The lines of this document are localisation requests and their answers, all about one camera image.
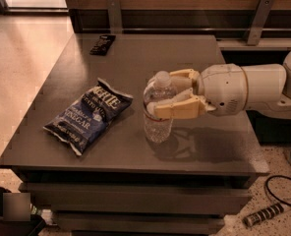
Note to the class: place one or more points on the grey drawer cabinet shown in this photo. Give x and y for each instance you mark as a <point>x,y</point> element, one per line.
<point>123,184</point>

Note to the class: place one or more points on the dark object bottom left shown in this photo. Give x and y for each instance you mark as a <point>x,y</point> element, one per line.
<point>16,218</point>

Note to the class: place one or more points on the black white power strip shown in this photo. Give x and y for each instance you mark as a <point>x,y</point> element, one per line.
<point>262,215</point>

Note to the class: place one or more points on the right metal bracket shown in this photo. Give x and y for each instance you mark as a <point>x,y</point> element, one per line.
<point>256,27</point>

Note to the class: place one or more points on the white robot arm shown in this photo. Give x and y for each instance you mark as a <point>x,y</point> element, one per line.
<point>268,89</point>

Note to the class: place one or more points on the black rxbar chocolate bar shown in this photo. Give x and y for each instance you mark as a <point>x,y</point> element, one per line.
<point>102,46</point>

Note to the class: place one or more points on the blue chip bag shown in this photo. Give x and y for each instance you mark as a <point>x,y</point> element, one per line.
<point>86,119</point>

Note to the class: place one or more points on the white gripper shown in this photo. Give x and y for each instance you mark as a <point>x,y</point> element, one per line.
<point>221,88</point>

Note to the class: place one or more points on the clear plastic water bottle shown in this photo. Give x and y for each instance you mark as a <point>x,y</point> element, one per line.
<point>158,128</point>

